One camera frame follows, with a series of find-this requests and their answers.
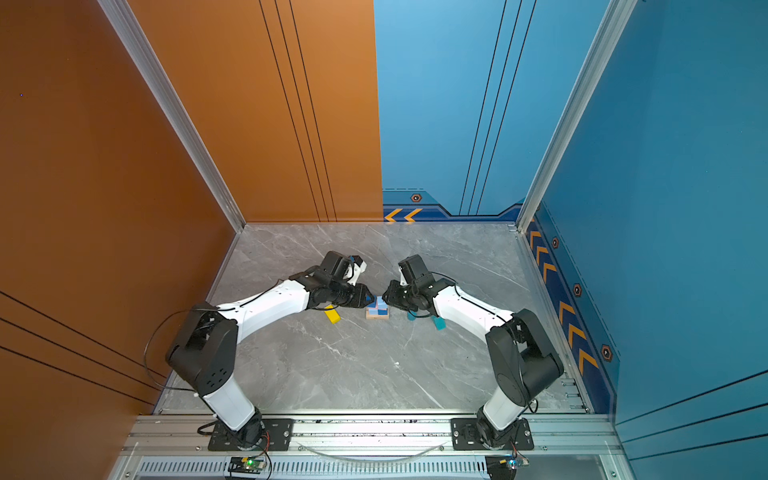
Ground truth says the natural wood block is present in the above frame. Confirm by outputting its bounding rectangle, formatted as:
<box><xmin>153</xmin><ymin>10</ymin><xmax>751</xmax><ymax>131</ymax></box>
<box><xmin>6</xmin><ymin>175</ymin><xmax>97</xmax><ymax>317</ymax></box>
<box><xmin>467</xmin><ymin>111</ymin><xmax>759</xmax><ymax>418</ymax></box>
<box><xmin>366</xmin><ymin>309</ymin><xmax>390</xmax><ymax>320</ymax></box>

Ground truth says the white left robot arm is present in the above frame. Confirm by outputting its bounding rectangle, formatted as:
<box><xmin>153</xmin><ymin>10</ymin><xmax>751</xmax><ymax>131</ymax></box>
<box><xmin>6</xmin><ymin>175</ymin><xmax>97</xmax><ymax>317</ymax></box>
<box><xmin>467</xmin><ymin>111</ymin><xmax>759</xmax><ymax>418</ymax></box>
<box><xmin>166</xmin><ymin>269</ymin><xmax>376</xmax><ymax>450</ymax></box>

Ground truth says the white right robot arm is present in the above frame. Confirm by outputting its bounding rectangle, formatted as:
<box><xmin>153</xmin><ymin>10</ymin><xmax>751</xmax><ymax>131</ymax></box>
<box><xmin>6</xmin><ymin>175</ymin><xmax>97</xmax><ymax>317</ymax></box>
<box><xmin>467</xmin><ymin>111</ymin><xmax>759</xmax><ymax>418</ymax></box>
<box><xmin>383</xmin><ymin>279</ymin><xmax>565</xmax><ymax>449</ymax></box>

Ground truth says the yellow wood block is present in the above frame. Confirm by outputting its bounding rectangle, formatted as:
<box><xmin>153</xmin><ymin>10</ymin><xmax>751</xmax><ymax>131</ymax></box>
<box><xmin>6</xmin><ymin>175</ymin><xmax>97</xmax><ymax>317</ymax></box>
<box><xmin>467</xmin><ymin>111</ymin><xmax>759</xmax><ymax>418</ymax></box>
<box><xmin>324</xmin><ymin>308</ymin><xmax>341</xmax><ymax>324</ymax></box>

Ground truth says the teal wood block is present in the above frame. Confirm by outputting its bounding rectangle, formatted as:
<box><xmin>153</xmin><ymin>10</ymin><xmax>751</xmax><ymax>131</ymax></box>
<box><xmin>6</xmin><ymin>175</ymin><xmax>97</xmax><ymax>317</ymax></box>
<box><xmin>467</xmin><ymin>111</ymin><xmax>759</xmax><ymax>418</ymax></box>
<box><xmin>432</xmin><ymin>317</ymin><xmax>446</xmax><ymax>331</ymax></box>

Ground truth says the right circuit board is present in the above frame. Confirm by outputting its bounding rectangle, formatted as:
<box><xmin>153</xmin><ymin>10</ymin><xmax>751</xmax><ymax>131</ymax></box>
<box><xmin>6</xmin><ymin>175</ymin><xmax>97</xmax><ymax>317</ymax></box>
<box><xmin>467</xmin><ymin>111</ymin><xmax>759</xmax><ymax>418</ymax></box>
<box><xmin>499</xmin><ymin>453</ymin><xmax>530</xmax><ymax>470</ymax></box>

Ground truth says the circuit board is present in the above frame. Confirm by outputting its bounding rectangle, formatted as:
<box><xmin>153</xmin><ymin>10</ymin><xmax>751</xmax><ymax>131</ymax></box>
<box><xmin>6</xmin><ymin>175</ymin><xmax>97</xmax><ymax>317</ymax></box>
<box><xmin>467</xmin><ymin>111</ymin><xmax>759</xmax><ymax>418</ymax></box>
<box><xmin>227</xmin><ymin>456</ymin><xmax>269</xmax><ymax>476</ymax></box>
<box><xmin>499</xmin><ymin>453</ymin><xmax>530</xmax><ymax>470</ymax></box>

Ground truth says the left circuit board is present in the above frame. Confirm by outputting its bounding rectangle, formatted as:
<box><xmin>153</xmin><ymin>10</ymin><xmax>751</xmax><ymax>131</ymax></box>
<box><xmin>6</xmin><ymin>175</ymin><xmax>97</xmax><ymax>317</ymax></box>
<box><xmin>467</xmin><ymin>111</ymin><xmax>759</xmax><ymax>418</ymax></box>
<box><xmin>227</xmin><ymin>456</ymin><xmax>269</xmax><ymax>476</ymax></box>

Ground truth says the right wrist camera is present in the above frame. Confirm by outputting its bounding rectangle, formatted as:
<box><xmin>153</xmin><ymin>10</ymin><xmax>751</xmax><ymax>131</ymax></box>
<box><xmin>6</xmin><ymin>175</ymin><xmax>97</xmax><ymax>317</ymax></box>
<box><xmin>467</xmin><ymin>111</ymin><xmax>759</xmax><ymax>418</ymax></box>
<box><xmin>398</xmin><ymin>255</ymin><xmax>435</xmax><ymax>289</ymax></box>

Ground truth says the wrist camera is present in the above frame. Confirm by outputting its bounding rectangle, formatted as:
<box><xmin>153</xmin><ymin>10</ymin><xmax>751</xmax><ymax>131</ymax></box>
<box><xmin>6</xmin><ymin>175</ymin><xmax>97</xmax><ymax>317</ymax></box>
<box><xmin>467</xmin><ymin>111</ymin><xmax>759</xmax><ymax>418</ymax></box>
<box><xmin>320</xmin><ymin>251</ymin><xmax>367</xmax><ymax>285</ymax></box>
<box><xmin>398</xmin><ymin>255</ymin><xmax>435</xmax><ymax>289</ymax></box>

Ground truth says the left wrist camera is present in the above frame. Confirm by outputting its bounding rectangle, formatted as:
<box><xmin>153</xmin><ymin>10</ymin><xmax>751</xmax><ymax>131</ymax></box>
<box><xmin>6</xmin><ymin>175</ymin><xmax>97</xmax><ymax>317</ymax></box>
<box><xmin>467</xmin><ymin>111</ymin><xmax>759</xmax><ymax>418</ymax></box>
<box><xmin>320</xmin><ymin>251</ymin><xmax>367</xmax><ymax>285</ymax></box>

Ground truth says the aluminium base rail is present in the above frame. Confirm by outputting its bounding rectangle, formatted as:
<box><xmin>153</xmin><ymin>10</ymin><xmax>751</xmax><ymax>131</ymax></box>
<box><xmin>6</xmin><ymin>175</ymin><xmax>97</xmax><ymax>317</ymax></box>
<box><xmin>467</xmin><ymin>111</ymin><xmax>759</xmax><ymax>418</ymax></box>
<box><xmin>109</xmin><ymin>411</ymin><xmax>634</xmax><ymax>479</ymax></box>

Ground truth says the aluminium corner post right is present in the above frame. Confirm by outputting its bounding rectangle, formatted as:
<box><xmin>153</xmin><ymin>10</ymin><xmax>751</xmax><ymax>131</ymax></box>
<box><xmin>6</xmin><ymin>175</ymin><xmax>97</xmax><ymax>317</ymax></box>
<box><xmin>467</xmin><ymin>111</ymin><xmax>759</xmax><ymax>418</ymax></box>
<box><xmin>516</xmin><ymin>0</ymin><xmax>638</xmax><ymax>234</ymax></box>

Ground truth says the aluminium corner post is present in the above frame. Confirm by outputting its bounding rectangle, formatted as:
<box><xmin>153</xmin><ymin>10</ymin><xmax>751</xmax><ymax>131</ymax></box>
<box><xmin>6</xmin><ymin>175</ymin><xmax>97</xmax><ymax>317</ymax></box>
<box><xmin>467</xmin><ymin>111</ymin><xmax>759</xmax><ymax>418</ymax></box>
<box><xmin>516</xmin><ymin>0</ymin><xmax>638</xmax><ymax>234</ymax></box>
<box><xmin>98</xmin><ymin>0</ymin><xmax>246</xmax><ymax>234</ymax></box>

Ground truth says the aluminium corner post left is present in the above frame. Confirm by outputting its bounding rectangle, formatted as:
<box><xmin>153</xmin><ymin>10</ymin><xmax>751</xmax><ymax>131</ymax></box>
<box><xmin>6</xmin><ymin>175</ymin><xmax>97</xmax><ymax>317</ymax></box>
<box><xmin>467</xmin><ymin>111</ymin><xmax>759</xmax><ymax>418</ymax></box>
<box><xmin>98</xmin><ymin>0</ymin><xmax>246</xmax><ymax>234</ymax></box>

